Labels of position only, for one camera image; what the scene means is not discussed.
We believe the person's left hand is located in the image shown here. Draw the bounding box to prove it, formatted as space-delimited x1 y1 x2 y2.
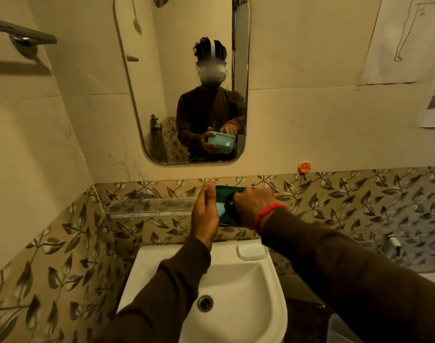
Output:
190 182 220 249

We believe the person's right hand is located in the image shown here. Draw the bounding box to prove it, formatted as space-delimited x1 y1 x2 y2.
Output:
233 187 281 232

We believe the teal plastic box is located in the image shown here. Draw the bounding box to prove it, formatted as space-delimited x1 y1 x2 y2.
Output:
215 185 247 227

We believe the person's right forearm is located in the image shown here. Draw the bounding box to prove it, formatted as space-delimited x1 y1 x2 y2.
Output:
258 208 435 343

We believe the person's left forearm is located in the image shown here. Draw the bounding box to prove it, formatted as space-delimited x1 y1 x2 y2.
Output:
93 235 212 343

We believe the red thread wristband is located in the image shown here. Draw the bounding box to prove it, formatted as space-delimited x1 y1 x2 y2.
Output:
255 203 288 233

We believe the white soap bar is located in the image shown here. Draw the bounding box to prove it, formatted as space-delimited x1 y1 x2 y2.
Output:
236 242 268 261

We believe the white ceramic sink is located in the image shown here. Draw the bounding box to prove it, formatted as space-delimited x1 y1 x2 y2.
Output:
116 239 288 343

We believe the metal sink drain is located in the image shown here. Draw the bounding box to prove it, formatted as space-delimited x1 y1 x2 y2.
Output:
197 295 214 313

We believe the white printed paper sheet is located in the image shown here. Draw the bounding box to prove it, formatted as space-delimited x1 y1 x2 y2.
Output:
418 72 435 129

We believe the paper poster with figure drawing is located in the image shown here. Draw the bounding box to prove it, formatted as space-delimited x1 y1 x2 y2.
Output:
358 0 435 86

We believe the metal towel bar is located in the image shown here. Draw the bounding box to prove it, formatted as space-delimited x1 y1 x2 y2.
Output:
0 16 58 47

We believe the glass wall shelf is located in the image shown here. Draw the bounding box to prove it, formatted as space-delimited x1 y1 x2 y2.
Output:
105 197 199 219

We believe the rounded wall mirror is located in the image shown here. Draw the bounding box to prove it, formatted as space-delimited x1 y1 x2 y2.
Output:
113 0 251 166

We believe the white wall water valve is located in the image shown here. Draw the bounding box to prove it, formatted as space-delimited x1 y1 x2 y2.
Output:
386 234 402 256

